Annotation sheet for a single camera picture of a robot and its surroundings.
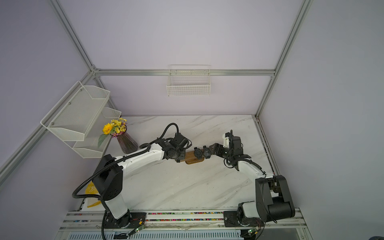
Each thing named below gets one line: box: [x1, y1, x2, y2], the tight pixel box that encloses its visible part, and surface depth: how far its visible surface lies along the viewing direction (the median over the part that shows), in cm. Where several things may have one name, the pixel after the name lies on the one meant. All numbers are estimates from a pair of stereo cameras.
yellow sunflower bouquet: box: [98, 118, 128, 147], surface depth 83 cm
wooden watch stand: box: [180, 150, 205, 165], surface depth 95 cm
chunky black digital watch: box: [194, 147, 203, 160], surface depth 90 cm
